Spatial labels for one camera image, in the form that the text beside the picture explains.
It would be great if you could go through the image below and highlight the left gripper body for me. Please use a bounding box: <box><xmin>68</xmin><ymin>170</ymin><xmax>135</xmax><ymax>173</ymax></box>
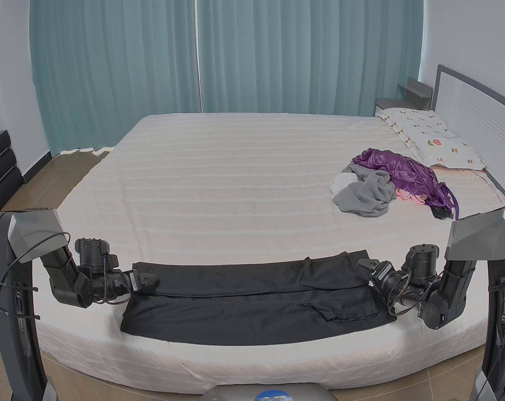
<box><xmin>116</xmin><ymin>268</ymin><xmax>144</xmax><ymax>298</ymax></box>

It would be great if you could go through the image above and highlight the black T-shirt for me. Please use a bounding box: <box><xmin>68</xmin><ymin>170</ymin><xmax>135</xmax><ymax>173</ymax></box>
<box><xmin>119</xmin><ymin>249</ymin><xmax>399</xmax><ymax>346</ymax></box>

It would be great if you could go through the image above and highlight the pink garment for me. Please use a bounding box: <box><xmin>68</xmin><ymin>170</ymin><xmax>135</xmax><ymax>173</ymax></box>
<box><xmin>396</xmin><ymin>187</ymin><xmax>430</xmax><ymax>204</ymax></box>

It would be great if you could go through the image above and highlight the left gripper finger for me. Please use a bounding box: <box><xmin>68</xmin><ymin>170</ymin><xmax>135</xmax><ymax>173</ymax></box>
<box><xmin>138</xmin><ymin>272</ymin><xmax>160</xmax><ymax>295</ymax></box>

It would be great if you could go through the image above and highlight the bed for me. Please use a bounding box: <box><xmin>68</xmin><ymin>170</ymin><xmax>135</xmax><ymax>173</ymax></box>
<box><xmin>6</xmin><ymin>64</ymin><xmax>505</xmax><ymax>393</ymax></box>

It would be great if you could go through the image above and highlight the white printed pillow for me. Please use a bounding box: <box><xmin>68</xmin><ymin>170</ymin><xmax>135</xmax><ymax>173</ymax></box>
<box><xmin>375</xmin><ymin>108</ymin><xmax>487</xmax><ymax>170</ymax></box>

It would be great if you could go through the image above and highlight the blue-green curtain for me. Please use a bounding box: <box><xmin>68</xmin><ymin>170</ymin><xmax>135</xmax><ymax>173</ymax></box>
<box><xmin>30</xmin><ymin>0</ymin><xmax>202</xmax><ymax>155</ymax></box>
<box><xmin>197</xmin><ymin>0</ymin><xmax>424</xmax><ymax>118</ymax></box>

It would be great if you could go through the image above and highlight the purple satin garment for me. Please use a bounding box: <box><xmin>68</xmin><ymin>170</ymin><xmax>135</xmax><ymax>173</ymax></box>
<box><xmin>353</xmin><ymin>149</ymin><xmax>460</xmax><ymax>220</ymax></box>

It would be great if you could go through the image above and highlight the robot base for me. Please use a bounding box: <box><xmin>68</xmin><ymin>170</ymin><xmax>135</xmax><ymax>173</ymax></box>
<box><xmin>202</xmin><ymin>385</ymin><xmax>336</xmax><ymax>401</ymax></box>

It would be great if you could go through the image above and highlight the grey bedside table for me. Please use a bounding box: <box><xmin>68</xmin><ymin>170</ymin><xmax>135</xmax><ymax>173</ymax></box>
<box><xmin>375</xmin><ymin>77</ymin><xmax>435</xmax><ymax>113</ymax></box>

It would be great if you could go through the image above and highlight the black cable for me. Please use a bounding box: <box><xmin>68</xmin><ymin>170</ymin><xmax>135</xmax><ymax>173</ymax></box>
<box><xmin>0</xmin><ymin>231</ymin><xmax>72</xmax><ymax>321</ymax></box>
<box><xmin>388</xmin><ymin>284</ymin><xmax>422</xmax><ymax>316</ymax></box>

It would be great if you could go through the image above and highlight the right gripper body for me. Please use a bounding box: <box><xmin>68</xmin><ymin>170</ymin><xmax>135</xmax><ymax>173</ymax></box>
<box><xmin>369</xmin><ymin>260</ymin><xmax>404</xmax><ymax>297</ymax></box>

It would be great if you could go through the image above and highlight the white garment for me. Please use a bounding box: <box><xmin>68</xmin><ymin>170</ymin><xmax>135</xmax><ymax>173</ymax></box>
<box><xmin>331</xmin><ymin>173</ymin><xmax>357</xmax><ymax>195</ymax></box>

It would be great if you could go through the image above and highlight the grey garment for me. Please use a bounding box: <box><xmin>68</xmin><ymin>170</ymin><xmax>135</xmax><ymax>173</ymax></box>
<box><xmin>332</xmin><ymin>170</ymin><xmax>397</xmax><ymax>218</ymax></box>

